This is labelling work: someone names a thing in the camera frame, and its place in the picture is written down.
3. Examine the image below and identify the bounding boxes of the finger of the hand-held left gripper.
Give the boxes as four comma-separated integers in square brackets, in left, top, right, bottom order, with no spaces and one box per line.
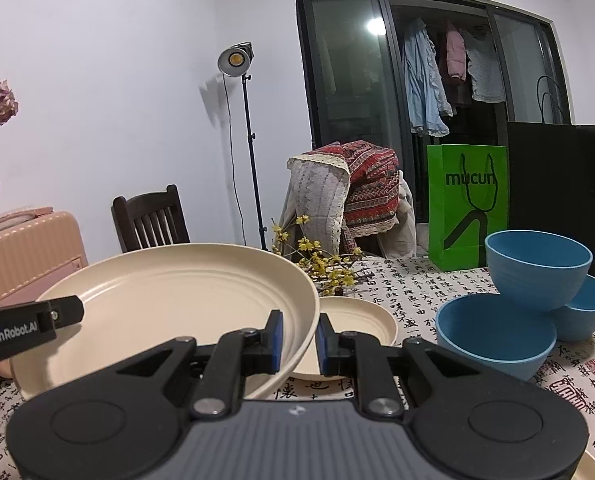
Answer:
[40,295,84,332]

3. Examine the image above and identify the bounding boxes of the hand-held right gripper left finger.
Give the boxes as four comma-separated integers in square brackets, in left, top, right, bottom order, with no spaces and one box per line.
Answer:
[116,310,284,420]

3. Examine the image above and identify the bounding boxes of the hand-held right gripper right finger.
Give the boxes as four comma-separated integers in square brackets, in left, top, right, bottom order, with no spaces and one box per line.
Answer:
[316,314,481,418]

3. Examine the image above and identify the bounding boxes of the cream plate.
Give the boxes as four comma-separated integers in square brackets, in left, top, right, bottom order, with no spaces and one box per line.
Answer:
[10,242,321,401]
[572,452,595,480]
[290,296,397,382]

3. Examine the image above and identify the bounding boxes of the blue bowl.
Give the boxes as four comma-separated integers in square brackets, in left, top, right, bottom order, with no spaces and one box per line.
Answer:
[547,275,595,342]
[436,294,558,382]
[485,230,593,311]

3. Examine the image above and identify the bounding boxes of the pink suitcase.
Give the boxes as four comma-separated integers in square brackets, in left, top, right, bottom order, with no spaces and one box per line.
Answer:
[0,206,89,311]

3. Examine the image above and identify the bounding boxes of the yellow flower branch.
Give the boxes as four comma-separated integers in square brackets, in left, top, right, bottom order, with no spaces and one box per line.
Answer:
[270,214,378,297]

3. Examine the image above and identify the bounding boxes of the dark wooden chair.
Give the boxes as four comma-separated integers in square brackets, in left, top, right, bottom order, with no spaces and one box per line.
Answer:
[111,184,192,253]

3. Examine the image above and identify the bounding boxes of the chair draped with blankets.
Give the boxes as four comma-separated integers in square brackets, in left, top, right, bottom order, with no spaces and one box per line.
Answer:
[277,170,417,261]

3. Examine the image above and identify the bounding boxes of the white lace-trimmed cloth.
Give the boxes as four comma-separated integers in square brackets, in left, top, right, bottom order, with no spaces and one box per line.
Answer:
[286,152,351,261]

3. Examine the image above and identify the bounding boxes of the green paper bag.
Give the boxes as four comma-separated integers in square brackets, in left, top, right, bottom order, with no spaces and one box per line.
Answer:
[427,144,509,272]

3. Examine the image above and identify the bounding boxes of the dark sliding glass door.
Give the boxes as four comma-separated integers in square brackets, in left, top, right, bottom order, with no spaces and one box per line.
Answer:
[293,0,573,221]

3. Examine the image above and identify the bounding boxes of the light blue hanging shirt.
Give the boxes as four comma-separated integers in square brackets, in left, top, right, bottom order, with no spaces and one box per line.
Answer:
[402,19,453,137]

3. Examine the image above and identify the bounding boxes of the black paper bag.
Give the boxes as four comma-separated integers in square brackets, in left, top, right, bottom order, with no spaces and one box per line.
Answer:
[506,75,595,277]

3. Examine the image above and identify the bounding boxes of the studio light on stand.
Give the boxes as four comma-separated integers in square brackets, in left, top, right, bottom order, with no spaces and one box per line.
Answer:
[217,41,270,251]

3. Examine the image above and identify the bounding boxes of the white hanging garment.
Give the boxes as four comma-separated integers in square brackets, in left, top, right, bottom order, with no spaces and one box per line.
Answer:
[462,25,507,103]

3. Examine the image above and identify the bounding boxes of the pink hanging garment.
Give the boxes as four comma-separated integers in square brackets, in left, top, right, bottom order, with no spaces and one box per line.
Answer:
[445,22,468,82]

